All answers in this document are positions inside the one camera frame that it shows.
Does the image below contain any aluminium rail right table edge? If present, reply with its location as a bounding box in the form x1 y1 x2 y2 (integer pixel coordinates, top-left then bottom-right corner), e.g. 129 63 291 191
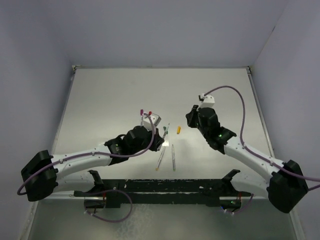
246 66 275 157

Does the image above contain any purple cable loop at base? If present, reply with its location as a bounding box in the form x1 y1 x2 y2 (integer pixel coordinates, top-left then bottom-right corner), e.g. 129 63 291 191
83 189 134 223

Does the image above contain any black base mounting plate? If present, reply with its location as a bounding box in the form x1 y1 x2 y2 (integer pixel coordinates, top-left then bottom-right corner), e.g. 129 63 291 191
74 178 250 211

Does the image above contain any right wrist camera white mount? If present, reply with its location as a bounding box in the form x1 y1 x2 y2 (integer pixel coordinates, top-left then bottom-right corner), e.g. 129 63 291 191
198 93 215 109

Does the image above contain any yellow marker pen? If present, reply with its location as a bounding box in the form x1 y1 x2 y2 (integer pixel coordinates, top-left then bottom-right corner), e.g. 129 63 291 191
155 146 166 171

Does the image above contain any green marker pen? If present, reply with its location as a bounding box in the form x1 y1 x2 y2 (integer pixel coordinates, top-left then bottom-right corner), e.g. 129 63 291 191
171 144 176 171

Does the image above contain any aluminium rail front edge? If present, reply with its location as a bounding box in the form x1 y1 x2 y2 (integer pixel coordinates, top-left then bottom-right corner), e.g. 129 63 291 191
51 192 106 201

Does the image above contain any magenta marker pen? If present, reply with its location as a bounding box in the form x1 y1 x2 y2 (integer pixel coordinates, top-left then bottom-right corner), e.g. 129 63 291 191
140 113 144 126

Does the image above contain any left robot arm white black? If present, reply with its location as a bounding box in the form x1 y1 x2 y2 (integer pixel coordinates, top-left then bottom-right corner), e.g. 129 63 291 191
17 126 165 202

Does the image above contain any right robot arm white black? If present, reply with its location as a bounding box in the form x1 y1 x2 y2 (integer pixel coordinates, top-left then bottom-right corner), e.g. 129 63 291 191
185 105 309 214

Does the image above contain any blue marker pen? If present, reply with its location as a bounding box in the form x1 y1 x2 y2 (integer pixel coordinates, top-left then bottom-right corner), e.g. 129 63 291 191
162 123 170 139

